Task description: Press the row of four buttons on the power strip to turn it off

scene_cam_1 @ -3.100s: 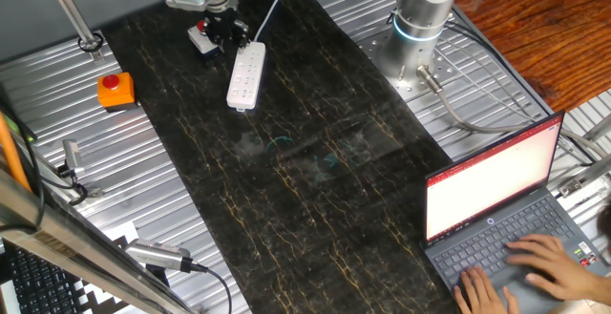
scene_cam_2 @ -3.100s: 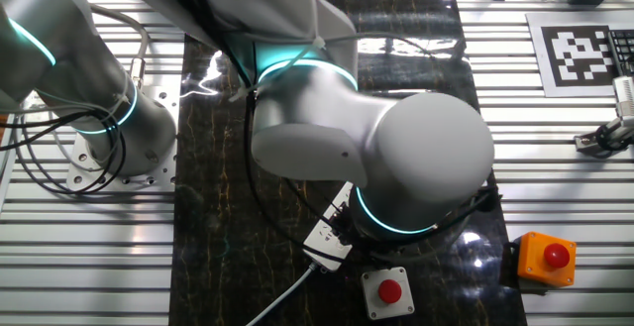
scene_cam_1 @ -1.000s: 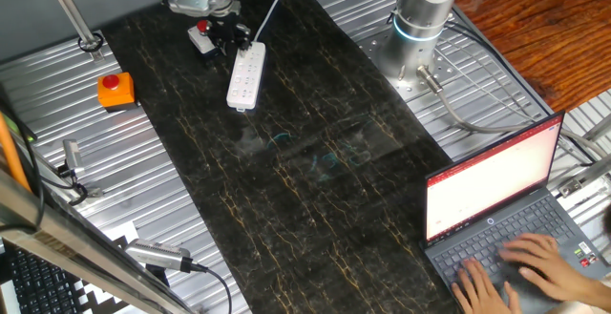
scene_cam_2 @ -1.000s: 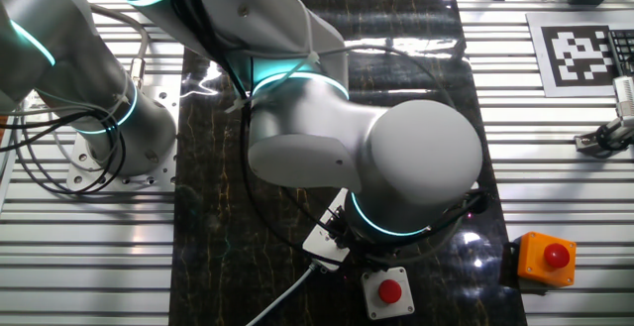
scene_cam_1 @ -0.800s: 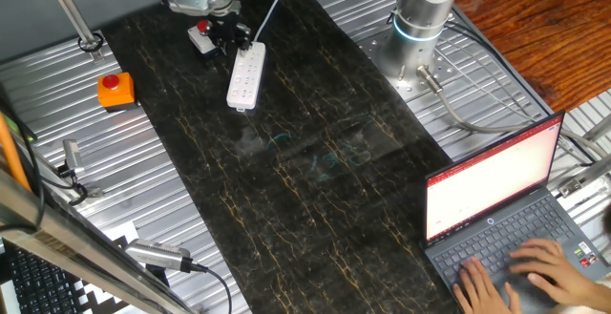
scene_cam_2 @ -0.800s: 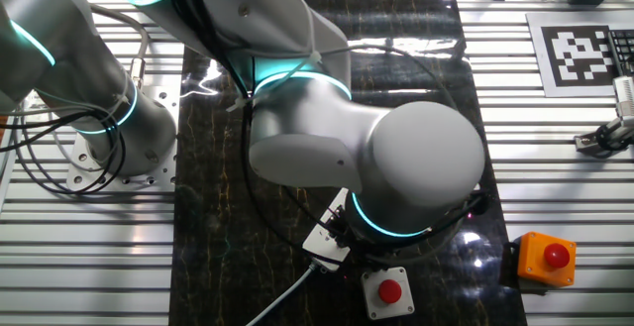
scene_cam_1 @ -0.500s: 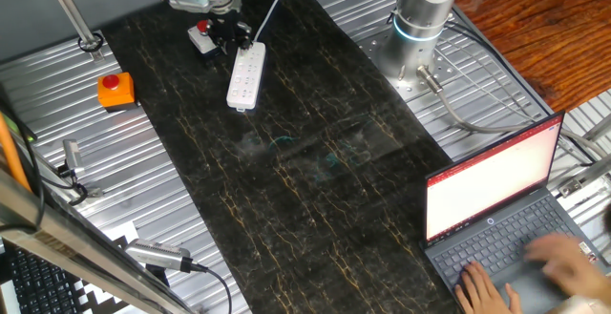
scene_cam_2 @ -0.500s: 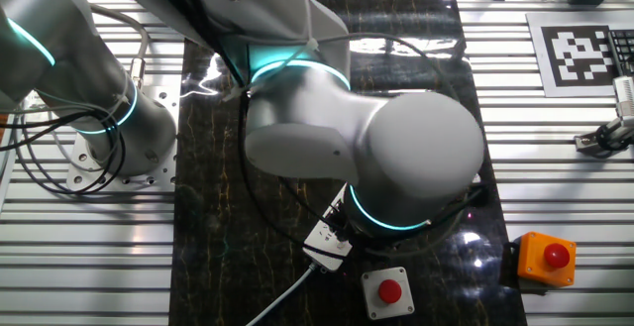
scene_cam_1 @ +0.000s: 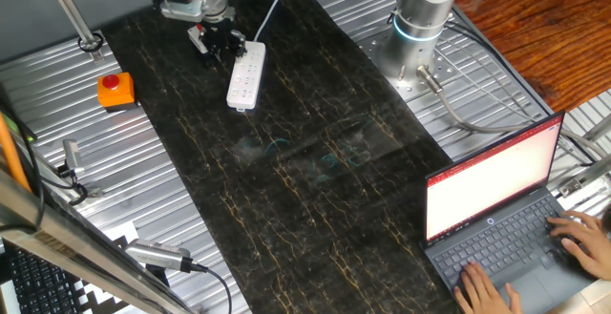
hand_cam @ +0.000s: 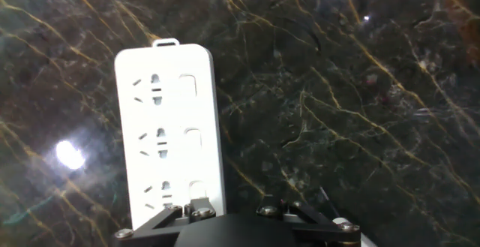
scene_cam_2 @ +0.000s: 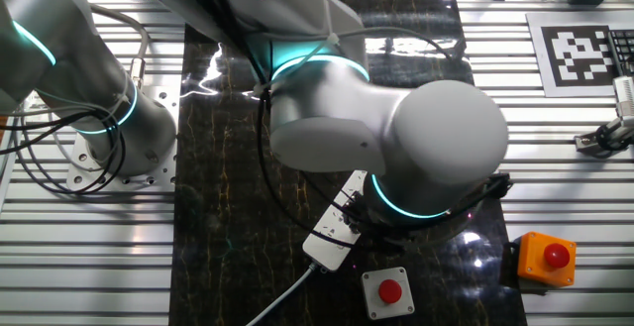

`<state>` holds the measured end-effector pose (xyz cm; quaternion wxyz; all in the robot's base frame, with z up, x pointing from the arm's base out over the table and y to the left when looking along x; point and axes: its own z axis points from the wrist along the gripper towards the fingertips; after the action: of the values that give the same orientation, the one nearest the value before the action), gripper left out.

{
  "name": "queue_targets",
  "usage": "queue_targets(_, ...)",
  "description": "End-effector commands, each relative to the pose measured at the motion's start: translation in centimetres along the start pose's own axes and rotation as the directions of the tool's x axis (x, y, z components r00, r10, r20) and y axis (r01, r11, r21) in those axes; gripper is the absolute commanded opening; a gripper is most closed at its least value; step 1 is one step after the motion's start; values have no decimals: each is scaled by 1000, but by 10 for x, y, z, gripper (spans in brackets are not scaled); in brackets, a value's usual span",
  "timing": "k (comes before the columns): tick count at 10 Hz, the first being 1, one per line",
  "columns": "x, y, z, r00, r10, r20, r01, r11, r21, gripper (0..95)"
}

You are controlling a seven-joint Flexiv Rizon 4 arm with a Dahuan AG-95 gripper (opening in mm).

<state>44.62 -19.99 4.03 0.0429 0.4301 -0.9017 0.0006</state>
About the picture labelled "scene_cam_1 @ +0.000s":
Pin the person right hand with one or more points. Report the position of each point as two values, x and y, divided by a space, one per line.
589 244

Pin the black keyboard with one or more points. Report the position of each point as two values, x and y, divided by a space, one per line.
38 285

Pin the dark grey laptop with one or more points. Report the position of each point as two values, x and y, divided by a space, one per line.
487 185

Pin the dark device green light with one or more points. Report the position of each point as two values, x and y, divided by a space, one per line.
14 123

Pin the orange box red button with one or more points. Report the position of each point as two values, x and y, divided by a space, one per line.
116 90

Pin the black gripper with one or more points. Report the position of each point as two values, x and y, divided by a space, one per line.
218 31

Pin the silver depth camera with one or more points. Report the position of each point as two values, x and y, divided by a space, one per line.
157 254

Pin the black marble pattern mat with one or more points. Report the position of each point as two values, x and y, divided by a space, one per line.
286 171

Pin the metal frame beam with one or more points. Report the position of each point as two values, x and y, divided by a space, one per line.
71 247

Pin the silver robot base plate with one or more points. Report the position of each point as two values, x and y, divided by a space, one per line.
377 47

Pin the aluminium frame rail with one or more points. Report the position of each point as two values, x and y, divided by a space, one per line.
592 171

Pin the black white fiducial marker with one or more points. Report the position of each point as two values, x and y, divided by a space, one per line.
121 235

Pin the silver stand pole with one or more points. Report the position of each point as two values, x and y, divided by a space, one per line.
71 13

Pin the grey box red button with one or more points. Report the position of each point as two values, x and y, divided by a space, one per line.
196 37

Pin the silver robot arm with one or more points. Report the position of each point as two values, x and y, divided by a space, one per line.
415 23

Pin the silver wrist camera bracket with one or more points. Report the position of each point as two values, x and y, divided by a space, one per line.
183 11

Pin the silver camera on bracket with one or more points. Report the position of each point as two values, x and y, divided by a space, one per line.
72 154

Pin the orange pole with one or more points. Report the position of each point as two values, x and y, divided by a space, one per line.
12 156

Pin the person left hand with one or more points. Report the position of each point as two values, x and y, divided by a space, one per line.
482 292

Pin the white four-socket power strip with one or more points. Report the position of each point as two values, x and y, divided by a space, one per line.
246 77

